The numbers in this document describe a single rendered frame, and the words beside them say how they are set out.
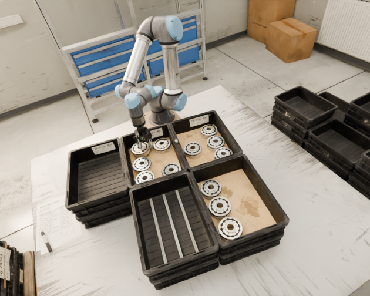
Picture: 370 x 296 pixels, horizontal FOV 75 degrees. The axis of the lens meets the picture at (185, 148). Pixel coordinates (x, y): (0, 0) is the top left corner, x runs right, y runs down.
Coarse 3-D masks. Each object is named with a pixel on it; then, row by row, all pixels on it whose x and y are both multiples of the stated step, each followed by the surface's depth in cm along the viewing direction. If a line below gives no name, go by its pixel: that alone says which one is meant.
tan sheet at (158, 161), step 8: (152, 152) 143; (168, 152) 142; (152, 160) 139; (160, 160) 138; (168, 160) 137; (176, 160) 137; (152, 168) 135; (160, 168) 134; (136, 176) 132; (160, 176) 130
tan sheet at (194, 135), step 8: (200, 128) 153; (184, 136) 150; (192, 136) 149; (200, 136) 148; (184, 144) 145; (200, 144) 143; (208, 152) 138; (192, 160) 135; (200, 160) 135; (208, 160) 134
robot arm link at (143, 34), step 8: (152, 16) 129; (144, 24) 129; (144, 32) 130; (136, 40) 132; (144, 40) 131; (152, 40) 134; (136, 48) 130; (144, 48) 131; (136, 56) 129; (144, 56) 132; (128, 64) 131; (136, 64) 129; (128, 72) 129; (136, 72) 130; (128, 80) 128; (136, 80) 131; (120, 88) 128; (128, 88) 126; (120, 96) 129
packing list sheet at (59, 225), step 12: (48, 204) 141; (60, 204) 140; (48, 216) 136; (60, 216) 135; (72, 216) 134; (36, 228) 131; (48, 228) 130; (60, 228) 129; (72, 228) 128; (36, 240) 126; (48, 240) 125; (60, 240) 125
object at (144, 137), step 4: (132, 124) 125; (144, 124) 126; (140, 128) 123; (144, 128) 132; (136, 132) 130; (140, 132) 128; (144, 132) 128; (148, 132) 129; (136, 136) 127; (140, 136) 127; (144, 136) 128; (148, 136) 130; (140, 140) 130; (144, 140) 130; (148, 140) 130
